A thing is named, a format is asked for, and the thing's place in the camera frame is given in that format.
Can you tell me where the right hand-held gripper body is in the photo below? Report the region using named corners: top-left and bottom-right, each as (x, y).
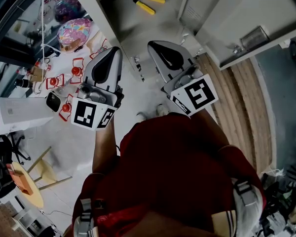
top-left (160, 63), bottom-right (219, 117)

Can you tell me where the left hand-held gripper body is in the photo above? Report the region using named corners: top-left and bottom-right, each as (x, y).
top-left (70, 82), bottom-right (125, 132)

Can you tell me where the grey metal locker cabinet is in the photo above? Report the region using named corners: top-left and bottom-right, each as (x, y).
top-left (66, 0), bottom-right (296, 71)

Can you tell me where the person's left forearm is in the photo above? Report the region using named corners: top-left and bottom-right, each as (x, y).
top-left (92, 121), bottom-right (120, 176)

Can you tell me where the white appliance door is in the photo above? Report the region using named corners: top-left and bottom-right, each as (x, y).
top-left (194, 0), bottom-right (296, 71)

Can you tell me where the small black rounded device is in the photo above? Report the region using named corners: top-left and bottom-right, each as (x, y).
top-left (46, 92), bottom-right (62, 113)

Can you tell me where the person's right white shoe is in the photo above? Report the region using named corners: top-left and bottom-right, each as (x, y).
top-left (156, 103), bottom-right (170, 117)

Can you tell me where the small white red-capped bottle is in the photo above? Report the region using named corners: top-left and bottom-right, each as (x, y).
top-left (35, 59), bottom-right (51, 71)

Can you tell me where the brown wooden slat panel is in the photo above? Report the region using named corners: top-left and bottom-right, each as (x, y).
top-left (196, 53), bottom-right (273, 174)

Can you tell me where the brown cardboard box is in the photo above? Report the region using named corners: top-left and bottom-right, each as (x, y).
top-left (27, 65), bottom-right (48, 83)

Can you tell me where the large white carton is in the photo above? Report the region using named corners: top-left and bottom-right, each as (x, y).
top-left (0, 97), bottom-right (55, 137)

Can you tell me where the black cylindrical flask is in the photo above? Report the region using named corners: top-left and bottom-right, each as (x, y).
top-left (14, 79), bottom-right (34, 88)

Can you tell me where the pale wooden stool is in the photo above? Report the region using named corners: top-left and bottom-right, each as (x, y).
top-left (27, 146), bottom-right (73, 191)

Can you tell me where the person's red shirt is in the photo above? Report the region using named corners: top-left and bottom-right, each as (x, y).
top-left (71, 112), bottom-right (266, 237)

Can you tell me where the orange box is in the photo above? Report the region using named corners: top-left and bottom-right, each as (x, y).
top-left (6, 164), bottom-right (34, 196)

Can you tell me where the round wooden side table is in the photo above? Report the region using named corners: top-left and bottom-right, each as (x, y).
top-left (11, 161), bottom-right (44, 209)

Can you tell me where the white power adapter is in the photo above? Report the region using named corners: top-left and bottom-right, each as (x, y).
top-left (261, 168), bottom-right (287, 180)

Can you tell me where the white shelf unit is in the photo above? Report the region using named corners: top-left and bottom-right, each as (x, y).
top-left (11, 207), bottom-right (44, 235)

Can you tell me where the clear jug red handle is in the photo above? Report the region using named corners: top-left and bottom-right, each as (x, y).
top-left (89, 38), bottom-right (109, 60)
top-left (58, 94), bottom-right (75, 122)
top-left (45, 74), bottom-right (65, 90)
top-left (70, 57), bottom-right (85, 84)

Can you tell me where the metal recessed door handle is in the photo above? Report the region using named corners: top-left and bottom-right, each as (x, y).
top-left (239, 25), bottom-right (270, 50)

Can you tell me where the white rope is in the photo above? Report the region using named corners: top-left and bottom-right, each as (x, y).
top-left (40, 0), bottom-right (62, 59)

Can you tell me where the grey white backpack strap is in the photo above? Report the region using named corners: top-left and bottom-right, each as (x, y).
top-left (73, 198), bottom-right (94, 237)
top-left (231, 178), bottom-right (264, 232)

